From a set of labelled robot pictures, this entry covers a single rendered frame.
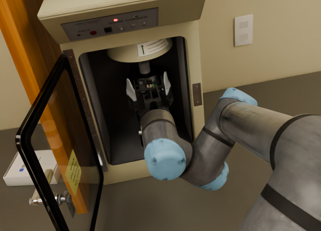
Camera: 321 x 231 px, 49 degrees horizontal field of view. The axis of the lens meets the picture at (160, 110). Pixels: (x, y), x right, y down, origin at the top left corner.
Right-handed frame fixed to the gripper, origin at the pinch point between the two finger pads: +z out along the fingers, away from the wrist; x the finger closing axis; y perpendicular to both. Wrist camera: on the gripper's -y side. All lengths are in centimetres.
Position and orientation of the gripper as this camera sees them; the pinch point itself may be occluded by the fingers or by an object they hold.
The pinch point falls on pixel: (147, 85)
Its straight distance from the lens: 96.6
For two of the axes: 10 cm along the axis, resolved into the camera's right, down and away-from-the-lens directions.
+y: -1.2, -8.1, -5.7
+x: -9.8, 1.8, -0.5
